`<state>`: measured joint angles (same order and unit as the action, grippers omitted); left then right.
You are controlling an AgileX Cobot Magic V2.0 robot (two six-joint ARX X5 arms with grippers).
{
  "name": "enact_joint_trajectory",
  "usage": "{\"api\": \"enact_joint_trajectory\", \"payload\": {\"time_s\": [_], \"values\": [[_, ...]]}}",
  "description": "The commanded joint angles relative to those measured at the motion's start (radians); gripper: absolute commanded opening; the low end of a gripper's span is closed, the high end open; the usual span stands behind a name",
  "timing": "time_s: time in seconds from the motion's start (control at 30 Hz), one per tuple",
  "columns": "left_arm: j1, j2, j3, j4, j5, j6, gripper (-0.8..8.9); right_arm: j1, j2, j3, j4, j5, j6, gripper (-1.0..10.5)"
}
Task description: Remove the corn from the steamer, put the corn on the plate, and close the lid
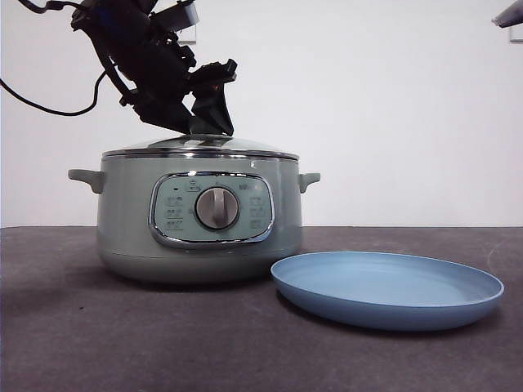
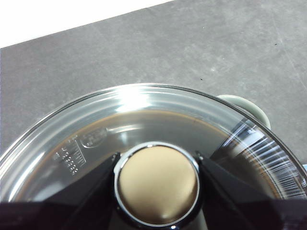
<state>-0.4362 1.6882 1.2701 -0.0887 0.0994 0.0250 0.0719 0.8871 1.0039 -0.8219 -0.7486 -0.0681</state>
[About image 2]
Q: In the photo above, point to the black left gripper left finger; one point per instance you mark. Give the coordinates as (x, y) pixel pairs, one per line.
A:
(72, 210)

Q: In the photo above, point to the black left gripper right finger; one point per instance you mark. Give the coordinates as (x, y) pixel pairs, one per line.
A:
(239, 206)

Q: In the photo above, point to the glass lid with green knob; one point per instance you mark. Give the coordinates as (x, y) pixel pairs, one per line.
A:
(158, 184)

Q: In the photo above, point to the pale green electric steamer pot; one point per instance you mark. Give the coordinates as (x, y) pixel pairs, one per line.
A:
(242, 101)

